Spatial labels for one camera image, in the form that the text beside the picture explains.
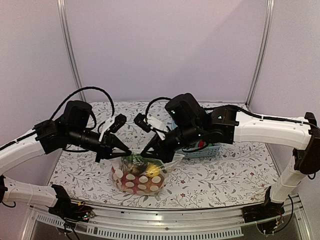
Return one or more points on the clear zip top bag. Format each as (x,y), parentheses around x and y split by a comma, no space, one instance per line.
(166,168)

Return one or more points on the aluminium frame post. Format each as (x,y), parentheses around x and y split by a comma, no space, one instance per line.
(270,4)
(68,42)

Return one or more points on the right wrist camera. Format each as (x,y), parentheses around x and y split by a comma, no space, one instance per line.
(150,123)

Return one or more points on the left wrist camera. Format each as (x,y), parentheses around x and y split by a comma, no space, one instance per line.
(111,125)

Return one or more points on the red cherry tomato cluster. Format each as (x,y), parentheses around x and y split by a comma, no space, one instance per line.
(136,184)

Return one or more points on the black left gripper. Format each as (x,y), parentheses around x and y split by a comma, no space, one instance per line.
(107,143)

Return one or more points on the dark green chili pepper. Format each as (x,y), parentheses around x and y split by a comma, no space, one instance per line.
(136,159)

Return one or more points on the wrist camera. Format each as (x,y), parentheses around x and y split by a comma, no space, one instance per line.
(111,125)
(150,123)

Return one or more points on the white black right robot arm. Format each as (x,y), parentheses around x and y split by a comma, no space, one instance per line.
(229,124)

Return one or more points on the yellow corn cob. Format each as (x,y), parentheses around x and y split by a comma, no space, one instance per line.
(152,170)

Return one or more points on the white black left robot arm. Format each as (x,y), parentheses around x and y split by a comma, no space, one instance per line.
(51,135)

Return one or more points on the red chili pepper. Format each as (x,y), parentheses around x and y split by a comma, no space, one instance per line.
(201,144)

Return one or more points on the light blue plastic basket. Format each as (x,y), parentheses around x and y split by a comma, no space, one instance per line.
(200,150)

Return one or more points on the floral patterned tablecloth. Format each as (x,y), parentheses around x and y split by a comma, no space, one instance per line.
(239,174)

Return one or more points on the left aluminium frame post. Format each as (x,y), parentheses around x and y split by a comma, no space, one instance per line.
(68,42)

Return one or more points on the right aluminium frame post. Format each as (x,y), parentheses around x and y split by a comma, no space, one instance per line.
(270,4)

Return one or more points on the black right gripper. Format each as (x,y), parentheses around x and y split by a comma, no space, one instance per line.
(164,153)

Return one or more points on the aluminium front rail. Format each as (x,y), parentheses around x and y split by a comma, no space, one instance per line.
(128,223)

